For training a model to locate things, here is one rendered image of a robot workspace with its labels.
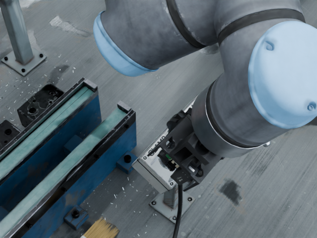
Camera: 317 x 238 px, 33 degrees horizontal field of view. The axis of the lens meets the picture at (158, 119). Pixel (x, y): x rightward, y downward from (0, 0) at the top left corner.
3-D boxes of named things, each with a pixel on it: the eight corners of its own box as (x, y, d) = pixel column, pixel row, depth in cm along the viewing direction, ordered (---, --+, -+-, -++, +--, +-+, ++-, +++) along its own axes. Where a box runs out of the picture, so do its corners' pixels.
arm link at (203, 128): (235, 57, 61) (295, 116, 61) (217, 74, 66) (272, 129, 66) (189, 106, 57) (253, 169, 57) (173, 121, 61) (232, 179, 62)
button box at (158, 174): (161, 195, 87) (172, 189, 82) (129, 165, 87) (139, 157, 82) (219, 127, 95) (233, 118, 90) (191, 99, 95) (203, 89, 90)
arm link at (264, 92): (334, 12, 51) (362, 110, 49) (267, 64, 62) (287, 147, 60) (250, 11, 48) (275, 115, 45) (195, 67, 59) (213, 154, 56)
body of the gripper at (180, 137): (143, 155, 72) (175, 128, 61) (181, 114, 76) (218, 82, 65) (183, 194, 72) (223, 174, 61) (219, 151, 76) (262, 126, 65)
